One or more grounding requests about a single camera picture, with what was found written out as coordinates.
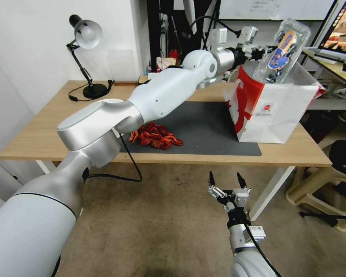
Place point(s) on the black metal rack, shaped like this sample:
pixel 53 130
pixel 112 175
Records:
pixel 155 34

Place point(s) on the side table with yellow top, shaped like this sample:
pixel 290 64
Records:
pixel 334 72

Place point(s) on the whiteboard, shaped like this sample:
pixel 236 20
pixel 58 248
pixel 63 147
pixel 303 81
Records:
pixel 265 8

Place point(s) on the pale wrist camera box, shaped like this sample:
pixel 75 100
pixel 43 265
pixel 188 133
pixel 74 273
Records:
pixel 241 197
pixel 248 34

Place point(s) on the black stand leg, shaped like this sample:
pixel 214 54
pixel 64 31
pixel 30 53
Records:
pixel 324 217

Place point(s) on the white red takeout bag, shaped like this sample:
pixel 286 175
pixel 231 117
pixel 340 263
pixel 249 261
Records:
pixel 274 112

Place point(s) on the wooden desk with white legs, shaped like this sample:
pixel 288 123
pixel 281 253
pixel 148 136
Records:
pixel 46 127

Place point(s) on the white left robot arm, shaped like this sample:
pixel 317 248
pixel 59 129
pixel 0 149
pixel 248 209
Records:
pixel 161 92

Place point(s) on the computer monitor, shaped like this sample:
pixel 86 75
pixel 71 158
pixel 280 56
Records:
pixel 341 26

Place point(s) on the beige plastic stool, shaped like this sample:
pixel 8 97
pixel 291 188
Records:
pixel 320 187

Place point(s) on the pink patterned box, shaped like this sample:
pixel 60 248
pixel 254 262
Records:
pixel 165 63

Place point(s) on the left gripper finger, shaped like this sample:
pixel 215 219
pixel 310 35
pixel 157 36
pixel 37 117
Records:
pixel 262 57
pixel 262 47

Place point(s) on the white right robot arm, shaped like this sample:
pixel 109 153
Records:
pixel 238 241

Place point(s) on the dark grey desk mat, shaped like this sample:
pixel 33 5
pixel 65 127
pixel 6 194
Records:
pixel 207 127

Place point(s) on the clear plastic takeout container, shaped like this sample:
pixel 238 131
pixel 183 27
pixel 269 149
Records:
pixel 282 52

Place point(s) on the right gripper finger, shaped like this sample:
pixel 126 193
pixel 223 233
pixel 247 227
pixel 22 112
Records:
pixel 211 180
pixel 242 181

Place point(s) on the black white desk lamp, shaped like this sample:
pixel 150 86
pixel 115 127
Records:
pixel 88 31

